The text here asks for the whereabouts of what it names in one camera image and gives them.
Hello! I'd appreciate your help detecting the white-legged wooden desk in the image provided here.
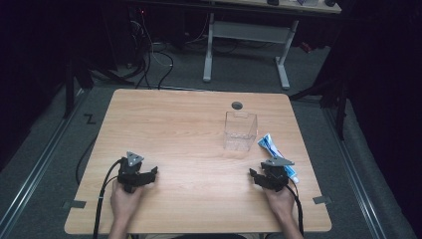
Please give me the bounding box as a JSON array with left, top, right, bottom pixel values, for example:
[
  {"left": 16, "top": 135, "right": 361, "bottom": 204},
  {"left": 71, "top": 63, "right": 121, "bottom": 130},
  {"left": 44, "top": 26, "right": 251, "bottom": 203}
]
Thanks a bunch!
[{"left": 201, "top": 0, "right": 343, "bottom": 91}]

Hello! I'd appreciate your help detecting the small red object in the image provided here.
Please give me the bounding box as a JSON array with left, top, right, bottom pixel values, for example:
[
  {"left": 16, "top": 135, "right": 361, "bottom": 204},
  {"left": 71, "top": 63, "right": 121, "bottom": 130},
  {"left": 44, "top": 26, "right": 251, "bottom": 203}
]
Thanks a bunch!
[{"left": 299, "top": 41, "right": 314, "bottom": 55}]

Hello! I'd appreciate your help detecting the blue and white toothpaste tube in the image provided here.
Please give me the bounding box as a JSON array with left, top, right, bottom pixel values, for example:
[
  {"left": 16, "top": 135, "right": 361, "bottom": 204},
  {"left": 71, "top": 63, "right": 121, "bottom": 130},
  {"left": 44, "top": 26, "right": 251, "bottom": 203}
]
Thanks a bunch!
[{"left": 257, "top": 132, "right": 300, "bottom": 184}]

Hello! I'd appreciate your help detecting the bundle of black floor cables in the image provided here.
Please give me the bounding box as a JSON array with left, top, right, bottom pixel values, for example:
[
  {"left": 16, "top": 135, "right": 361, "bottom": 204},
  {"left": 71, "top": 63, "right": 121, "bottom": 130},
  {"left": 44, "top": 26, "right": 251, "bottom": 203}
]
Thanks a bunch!
[{"left": 127, "top": 9, "right": 176, "bottom": 91}]

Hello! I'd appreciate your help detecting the person's left hand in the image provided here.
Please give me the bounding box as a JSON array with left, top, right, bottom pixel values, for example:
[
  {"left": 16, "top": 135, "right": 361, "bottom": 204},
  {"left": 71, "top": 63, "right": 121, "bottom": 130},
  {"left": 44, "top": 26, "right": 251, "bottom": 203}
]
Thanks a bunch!
[{"left": 109, "top": 180, "right": 147, "bottom": 220}]

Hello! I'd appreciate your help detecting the black stand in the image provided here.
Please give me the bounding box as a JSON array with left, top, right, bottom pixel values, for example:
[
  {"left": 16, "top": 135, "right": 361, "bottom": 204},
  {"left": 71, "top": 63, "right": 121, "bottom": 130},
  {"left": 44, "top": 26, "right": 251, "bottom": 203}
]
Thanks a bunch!
[
  {"left": 62, "top": 54, "right": 135, "bottom": 120},
  {"left": 288, "top": 74, "right": 350, "bottom": 141}
]

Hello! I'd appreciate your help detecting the person's right hand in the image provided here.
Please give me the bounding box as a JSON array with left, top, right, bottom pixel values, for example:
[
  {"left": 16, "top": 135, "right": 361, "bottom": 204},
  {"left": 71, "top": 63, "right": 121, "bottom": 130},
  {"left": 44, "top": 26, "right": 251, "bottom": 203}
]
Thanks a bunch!
[{"left": 262, "top": 184, "right": 297, "bottom": 217}]

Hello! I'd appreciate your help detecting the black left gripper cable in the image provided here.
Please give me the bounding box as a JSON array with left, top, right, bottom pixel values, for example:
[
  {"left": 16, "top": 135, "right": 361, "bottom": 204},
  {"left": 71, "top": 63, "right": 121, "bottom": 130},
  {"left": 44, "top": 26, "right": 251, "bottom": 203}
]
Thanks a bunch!
[{"left": 92, "top": 158, "right": 123, "bottom": 239}]

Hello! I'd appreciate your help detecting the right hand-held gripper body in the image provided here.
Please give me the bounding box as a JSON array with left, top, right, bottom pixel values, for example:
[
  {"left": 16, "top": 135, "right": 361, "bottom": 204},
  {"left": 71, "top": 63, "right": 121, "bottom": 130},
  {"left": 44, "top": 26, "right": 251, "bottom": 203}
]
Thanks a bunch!
[{"left": 257, "top": 156, "right": 297, "bottom": 193}]

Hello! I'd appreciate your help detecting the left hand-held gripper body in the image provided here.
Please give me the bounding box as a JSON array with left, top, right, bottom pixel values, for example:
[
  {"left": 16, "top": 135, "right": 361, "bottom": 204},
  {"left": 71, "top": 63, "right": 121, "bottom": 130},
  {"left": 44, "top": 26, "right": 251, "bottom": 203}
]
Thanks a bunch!
[{"left": 116, "top": 150, "right": 151, "bottom": 194}]

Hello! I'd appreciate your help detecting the thin black floor cable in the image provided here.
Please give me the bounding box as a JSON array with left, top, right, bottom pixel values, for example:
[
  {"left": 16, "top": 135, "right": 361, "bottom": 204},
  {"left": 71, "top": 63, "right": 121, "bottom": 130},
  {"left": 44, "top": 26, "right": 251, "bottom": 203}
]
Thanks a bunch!
[{"left": 75, "top": 132, "right": 100, "bottom": 186}]

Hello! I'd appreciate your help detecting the clear plastic container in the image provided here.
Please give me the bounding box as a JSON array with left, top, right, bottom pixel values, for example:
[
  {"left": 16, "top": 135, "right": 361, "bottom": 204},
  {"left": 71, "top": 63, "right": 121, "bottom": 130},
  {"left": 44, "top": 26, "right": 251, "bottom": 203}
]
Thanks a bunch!
[{"left": 222, "top": 111, "right": 259, "bottom": 153}]

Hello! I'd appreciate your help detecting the metal floor rail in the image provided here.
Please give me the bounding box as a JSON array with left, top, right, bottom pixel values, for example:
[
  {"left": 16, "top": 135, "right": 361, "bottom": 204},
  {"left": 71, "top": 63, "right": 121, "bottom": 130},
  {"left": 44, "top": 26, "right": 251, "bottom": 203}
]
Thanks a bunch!
[
  {"left": 0, "top": 89, "right": 90, "bottom": 239},
  {"left": 321, "top": 106, "right": 388, "bottom": 239}
]

